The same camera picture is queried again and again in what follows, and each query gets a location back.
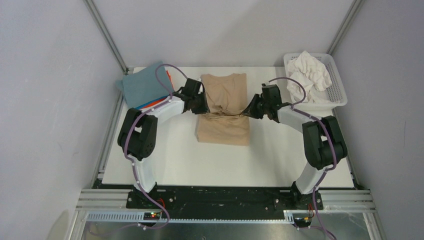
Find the beige t shirt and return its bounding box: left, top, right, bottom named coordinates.
left=196, top=73, right=250, bottom=146

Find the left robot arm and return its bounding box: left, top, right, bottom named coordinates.
left=117, top=78, right=210, bottom=208

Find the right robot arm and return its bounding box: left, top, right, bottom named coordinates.
left=242, top=84, right=348, bottom=209

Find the folded orange t shirt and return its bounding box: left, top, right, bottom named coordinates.
left=138, top=70, right=174, bottom=110

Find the folded bright blue t shirt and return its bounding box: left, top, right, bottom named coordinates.
left=136, top=100, right=161, bottom=110

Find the folded grey-blue t shirt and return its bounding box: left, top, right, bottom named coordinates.
left=115, top=61, right=174, bottom=108

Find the crumpled white t shirt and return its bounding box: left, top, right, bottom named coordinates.
left=285, top=51, right=333, bottom=104

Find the white plastic basket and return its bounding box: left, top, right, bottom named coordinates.
left=283, top=53, right=348, bottom=111

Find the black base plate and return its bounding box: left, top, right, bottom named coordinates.
left=125, top=185, right=324, bottom=220

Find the left aluminium frame post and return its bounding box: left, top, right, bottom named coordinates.
left=83, top=0, right=129, bottom=75

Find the aluminium frame post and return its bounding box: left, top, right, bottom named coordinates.
left=83, top=0, right=129, bottom=75
left=326, top=0, right=366, bottom=56

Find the right aluminium frame post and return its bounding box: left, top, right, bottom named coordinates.
left=326, top=0, right=366, bottom=56

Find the white slotted cable duct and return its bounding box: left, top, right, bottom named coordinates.
left=85, top=211, right=296, bottom=224

